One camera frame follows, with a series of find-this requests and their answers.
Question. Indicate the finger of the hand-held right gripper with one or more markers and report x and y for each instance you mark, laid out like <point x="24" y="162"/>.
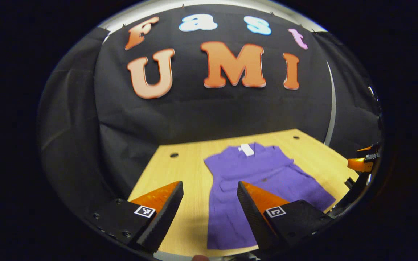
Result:
<point x="359" y="165"/>
<point x="365" y="148"/>

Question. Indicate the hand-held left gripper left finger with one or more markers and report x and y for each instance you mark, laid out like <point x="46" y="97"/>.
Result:
<point x="163" y="217"/>

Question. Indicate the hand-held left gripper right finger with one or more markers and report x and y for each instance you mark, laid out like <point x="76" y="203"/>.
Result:
<point x="250" y="217"/>

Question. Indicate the black backdrop cloth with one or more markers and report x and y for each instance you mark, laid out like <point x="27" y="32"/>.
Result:
<point x="209" y="112"/>

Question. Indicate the purple short-sleeved shirt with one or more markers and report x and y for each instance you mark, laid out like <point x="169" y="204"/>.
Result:
<point x="252" y="174"/>

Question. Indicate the white vertical pole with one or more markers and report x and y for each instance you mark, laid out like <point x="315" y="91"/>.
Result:
<point x="334" y="105"/>

